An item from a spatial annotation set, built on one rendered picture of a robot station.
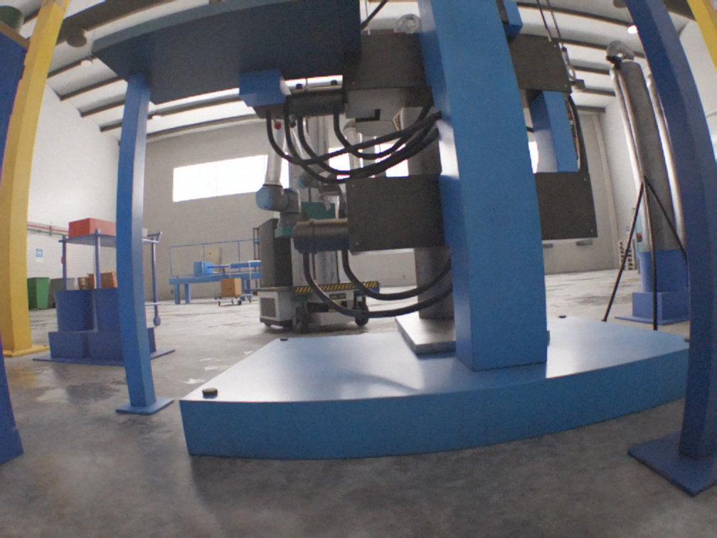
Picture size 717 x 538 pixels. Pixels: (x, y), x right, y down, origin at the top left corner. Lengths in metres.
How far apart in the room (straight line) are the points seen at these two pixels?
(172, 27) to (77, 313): 1.59
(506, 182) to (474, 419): 0.50
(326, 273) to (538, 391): 2.34
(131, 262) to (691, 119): 1.27
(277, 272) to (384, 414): 2.29
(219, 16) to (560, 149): 1.02
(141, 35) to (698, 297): 1.33
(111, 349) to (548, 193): 1.97
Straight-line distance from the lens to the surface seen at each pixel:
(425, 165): 1.67
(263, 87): 1.26
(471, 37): 1.02
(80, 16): 8.78
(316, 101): 1.33
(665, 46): 0.72
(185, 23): 1.10
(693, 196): 0.66
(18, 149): 2.91
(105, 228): 3.70
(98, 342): 2.11
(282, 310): 2.67
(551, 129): 1.25
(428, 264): 1.61
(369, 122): 1.45
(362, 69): 1.19
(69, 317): 2.26
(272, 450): 0.77
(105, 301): 2.06
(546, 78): 1.33
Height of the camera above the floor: 0.33
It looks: 2 degrees up
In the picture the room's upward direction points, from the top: 4 degrees counter-clockwise
